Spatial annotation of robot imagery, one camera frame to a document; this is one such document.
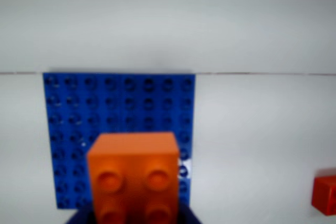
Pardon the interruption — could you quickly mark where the orange 2x4 brick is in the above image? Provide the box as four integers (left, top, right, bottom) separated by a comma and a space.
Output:
87, 131, 182, 224

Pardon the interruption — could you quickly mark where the red 2x4 brick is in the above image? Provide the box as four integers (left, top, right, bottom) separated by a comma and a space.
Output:
311, 168, 336, 216

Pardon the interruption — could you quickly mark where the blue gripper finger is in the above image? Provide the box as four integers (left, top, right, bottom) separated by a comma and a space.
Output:
180, 204, 203, 224
65, 209, 97, 224

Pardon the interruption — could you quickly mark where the blue 8x8 studded baseplate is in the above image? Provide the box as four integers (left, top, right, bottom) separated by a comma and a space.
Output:
43, 72, 196, 210

